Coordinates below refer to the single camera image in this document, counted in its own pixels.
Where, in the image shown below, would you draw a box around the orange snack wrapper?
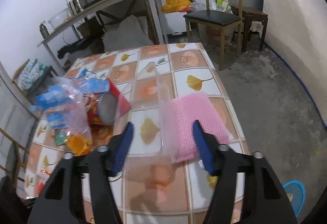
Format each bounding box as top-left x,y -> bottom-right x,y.
66,134 -> 93,156

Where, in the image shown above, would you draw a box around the red cylindrical snack can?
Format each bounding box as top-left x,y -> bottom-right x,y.
83,92 -> 118,126

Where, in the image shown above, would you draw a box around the clear glass bowl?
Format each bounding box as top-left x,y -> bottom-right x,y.
48,8 -> 70,29

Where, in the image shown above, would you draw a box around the chair with patterned cushion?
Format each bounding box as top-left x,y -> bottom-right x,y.
12,58 -> 58,98

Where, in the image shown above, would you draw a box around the blue plastic snack bag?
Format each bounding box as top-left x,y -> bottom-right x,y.
30,77 -> 109,133

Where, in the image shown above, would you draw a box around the blue plastic basket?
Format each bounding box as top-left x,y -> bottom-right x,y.
283,180 -> 306,217

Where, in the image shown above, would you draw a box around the orange plastic bag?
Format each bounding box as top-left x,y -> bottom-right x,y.
161,0 -> 192,14

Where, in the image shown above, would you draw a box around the floral tile-pattern tablecloth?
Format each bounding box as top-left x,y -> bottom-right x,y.
24,43 -> 248,223

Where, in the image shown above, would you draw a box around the wooden chair black seat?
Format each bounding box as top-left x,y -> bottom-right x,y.
184,0 -> 243,71

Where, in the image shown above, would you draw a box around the wooden frame chair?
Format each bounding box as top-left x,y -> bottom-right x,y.
1,129 -> 29,187

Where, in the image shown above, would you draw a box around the white cabinet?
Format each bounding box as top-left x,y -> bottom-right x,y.
159,0 -> 187,36

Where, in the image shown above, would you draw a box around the clear pinkish plastic bag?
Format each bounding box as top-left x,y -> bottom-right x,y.
36,77 -> 120,153

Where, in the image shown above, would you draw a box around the dark wooden stool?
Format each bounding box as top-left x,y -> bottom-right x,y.
241,6 -> 268,53

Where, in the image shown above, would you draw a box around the long wooden side table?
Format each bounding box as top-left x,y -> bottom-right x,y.
37,0 -> 168,75

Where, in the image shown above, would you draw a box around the red flat snack packet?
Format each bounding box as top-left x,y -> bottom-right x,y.
105,78 -> 131,117

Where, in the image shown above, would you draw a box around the white panel door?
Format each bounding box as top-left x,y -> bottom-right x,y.
1,66 -> 37,167

